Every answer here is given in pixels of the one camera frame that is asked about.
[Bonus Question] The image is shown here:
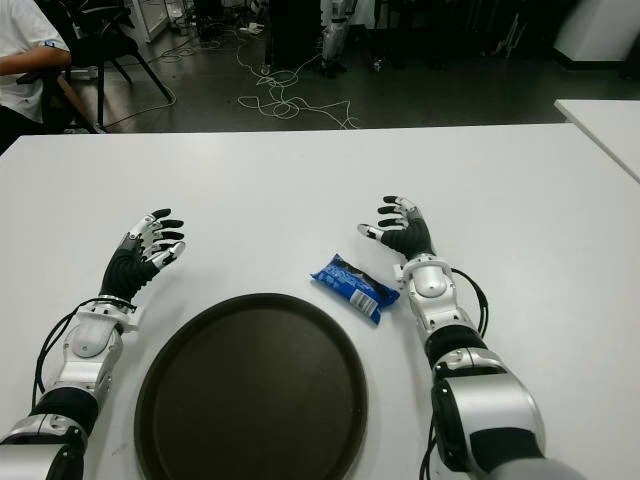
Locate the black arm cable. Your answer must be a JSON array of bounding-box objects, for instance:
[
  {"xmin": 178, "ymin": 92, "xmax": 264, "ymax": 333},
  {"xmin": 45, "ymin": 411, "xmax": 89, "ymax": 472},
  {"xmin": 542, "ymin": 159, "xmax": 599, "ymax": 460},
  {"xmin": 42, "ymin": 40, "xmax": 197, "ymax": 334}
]
[
  {"xmin": 449, "ymin": 267, "xmax": 491, "ymax": 337},
  {"xmin": 30, "ymin": 298, "xmax": 136, "ymax": 404}
]

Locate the grey folded stand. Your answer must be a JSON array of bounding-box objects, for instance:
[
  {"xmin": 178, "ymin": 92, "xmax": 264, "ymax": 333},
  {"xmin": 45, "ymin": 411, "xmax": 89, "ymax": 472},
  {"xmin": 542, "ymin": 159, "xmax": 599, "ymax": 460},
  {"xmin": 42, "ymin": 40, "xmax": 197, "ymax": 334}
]
[{"xmin": 493, "ymin": 9, "xmax": 527, "ymax": 57}]

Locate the white block with black base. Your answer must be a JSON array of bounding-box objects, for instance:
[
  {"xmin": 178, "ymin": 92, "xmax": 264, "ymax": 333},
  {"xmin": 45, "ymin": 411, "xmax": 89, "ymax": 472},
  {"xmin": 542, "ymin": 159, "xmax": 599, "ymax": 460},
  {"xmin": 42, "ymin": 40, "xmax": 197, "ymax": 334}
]
[{"xmin": 552, "ymin": 0, "xmax": 640, "ymax": 66}]

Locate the white cable on floor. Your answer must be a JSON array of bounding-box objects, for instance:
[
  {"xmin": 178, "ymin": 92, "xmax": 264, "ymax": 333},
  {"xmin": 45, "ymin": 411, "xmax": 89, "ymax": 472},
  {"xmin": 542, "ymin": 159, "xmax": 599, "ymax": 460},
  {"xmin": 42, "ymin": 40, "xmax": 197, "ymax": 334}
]
[{"xmin": 234, "ymin": 29, "xmax": 361, "ymax": 129}]

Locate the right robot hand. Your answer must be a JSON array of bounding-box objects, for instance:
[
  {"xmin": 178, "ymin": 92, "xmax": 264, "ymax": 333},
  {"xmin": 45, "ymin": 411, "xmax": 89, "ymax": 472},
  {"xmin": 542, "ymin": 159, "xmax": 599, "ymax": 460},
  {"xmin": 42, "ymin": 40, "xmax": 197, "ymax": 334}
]
[{"xmin": 356, "ymin": 194, "xmax": 437, "ymax": 264}]

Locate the white floor cabinet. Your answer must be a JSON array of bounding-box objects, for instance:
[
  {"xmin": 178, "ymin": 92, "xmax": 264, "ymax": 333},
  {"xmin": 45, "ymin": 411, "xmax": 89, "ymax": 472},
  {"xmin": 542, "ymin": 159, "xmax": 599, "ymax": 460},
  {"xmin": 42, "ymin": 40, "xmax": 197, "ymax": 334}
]
[{"xmin": 143, "ymin": 0, "xmax": 172, "ymax": 45}]

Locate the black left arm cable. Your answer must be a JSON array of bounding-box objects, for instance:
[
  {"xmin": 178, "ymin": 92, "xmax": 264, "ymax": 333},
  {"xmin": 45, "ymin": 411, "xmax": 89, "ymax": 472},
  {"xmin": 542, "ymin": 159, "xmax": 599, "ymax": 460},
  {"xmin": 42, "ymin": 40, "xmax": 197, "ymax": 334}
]
[{"xmin": 30, "ymin": 298, "xmax": 136, "ymax": 404}]

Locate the black chair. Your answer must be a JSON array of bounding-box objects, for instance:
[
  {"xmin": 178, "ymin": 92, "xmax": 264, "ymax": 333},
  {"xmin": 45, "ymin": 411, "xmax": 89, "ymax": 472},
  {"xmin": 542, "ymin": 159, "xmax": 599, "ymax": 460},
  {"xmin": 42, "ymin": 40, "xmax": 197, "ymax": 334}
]
[{"xmin": 42, "ymin": 0, "xmax": 174, "ymax": 134}]

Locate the round dark brown tray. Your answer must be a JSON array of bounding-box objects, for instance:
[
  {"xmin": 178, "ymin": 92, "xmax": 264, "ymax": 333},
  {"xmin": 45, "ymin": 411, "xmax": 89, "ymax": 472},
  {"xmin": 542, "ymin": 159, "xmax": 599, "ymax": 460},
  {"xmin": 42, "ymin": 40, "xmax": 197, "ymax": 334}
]
[{"xmin": 133, "ymin": 293, "xmax": 369, "ymax": 480}]

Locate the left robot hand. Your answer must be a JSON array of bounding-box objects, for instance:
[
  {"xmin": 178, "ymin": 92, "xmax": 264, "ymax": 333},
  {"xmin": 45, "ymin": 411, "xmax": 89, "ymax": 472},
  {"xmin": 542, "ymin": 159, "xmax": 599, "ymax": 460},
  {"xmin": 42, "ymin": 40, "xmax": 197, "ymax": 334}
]
[{"xmin": 98, "ymin": 207, "xmax": 188, "ymax": 306}]

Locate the seated person in white shirt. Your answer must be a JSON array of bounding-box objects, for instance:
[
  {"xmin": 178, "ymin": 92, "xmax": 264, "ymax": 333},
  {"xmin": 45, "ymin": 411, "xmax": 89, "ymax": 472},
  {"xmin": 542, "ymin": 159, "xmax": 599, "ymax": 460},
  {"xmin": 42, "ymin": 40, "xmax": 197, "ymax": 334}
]
[{"xmin": 0, "ymin": 0, "xmax": 74, "ymax": 151}]

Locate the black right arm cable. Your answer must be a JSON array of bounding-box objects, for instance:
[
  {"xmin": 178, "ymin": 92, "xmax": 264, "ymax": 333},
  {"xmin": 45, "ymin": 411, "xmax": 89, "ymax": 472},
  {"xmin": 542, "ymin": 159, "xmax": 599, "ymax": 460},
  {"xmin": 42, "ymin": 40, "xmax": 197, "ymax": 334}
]
[{"xmin": 449, "ymin": 267, "xmax": 491, "ymax": 337}]

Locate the white side table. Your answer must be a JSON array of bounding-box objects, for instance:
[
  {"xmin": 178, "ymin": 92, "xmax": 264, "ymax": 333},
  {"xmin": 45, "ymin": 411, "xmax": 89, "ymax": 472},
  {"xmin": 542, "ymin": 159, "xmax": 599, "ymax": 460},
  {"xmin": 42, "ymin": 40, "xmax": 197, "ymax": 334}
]
[{"xmin": 553, "ymin": 98, "xmax": 640, "ymax": 184}]

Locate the blue Oreo packet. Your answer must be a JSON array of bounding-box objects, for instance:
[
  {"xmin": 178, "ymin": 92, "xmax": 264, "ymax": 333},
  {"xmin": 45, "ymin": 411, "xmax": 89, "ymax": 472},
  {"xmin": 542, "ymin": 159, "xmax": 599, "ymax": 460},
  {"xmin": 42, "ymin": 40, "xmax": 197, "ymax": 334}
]
[{"xmin": 308, "ymin": 253, "xmax": 401, "ymax": 326}]

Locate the black cabinet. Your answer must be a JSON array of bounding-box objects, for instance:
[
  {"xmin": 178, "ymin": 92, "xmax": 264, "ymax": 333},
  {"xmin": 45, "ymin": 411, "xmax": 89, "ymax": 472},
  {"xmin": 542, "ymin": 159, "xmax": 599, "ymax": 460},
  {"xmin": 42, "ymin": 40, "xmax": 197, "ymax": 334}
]
[{"xmin": 268, "ymin": 0, "xmax": 326, "ymax": 71}]

